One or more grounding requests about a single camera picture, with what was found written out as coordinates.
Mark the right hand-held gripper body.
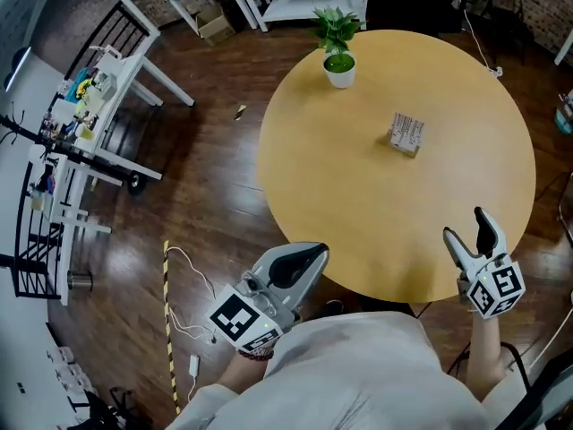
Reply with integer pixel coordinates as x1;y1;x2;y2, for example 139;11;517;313
456;253;526;322

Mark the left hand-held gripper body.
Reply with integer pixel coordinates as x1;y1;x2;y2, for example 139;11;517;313
209;270;301;354

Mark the wooden card stand with cards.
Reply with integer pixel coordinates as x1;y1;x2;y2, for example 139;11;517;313
381;111;427;159

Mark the person's left forearm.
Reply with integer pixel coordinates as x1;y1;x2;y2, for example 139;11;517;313
218;350;275;396

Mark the person's right forearm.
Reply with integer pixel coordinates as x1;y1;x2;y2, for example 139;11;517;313
465;314;508;404

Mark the yellow black striped tape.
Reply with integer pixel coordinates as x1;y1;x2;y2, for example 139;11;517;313
161;239;182;417

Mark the person's white shirt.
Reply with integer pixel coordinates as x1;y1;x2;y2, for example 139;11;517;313
164;310;541;430

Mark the black chair backrest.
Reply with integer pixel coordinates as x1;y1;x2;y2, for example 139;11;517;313
504;351;573;430

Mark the teal bottle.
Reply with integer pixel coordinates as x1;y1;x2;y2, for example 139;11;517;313
554;90;573;136

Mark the small metal cup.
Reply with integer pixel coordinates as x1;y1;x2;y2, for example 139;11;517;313
66;270;94;293

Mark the green plant in white pot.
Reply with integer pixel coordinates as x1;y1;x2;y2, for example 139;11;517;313
308;5;368;90

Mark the open cardboard box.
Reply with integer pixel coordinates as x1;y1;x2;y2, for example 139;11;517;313
194;4;237;47

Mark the black coat rack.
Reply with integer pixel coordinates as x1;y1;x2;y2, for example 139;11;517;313
0;100;146;195

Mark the cluttered white desk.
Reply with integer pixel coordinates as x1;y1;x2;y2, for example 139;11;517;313
42;45;196;183

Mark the black slatted chair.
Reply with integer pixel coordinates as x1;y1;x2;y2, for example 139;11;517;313
65;1;152;81

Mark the dark beaded bracelet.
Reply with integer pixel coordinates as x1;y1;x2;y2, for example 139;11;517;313
236;346;276;362

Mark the thin white floor cable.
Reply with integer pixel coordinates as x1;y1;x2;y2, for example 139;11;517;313
166;245;221;345

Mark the black cable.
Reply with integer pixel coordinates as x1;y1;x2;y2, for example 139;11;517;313
500;341;533;381

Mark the long white cable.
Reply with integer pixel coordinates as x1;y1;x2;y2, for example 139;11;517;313
526;289;573;376

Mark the white cable with plug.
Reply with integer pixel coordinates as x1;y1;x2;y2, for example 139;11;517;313
462;8;505;78

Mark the black metal frame chair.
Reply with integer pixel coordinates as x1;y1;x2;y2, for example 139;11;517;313
0;160;64;300

